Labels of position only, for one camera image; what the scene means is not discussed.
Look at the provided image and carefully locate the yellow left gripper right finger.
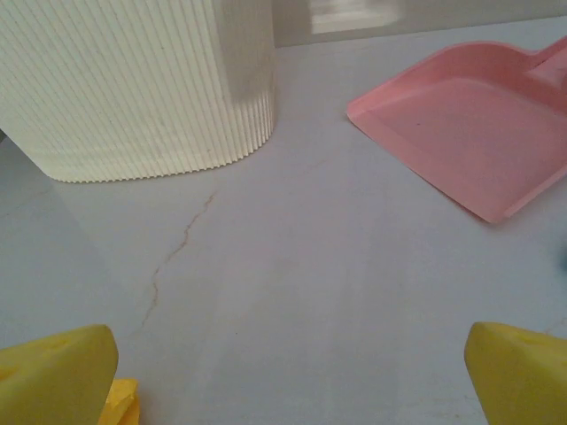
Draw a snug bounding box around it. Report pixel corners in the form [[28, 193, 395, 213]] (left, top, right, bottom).
[[463, 321, 567, 425]]

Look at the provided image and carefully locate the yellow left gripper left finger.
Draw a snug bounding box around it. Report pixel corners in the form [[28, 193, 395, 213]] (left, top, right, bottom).
[[0, 324, 120, 425]]

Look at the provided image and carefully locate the pink plastic dustpan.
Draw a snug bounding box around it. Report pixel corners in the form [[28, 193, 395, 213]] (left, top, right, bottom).
[[346, 35, 567, 225]]

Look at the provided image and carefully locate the cream ribbed trash bin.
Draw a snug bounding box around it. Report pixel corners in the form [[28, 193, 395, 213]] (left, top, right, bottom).
[[0, 0, 278, 183]]

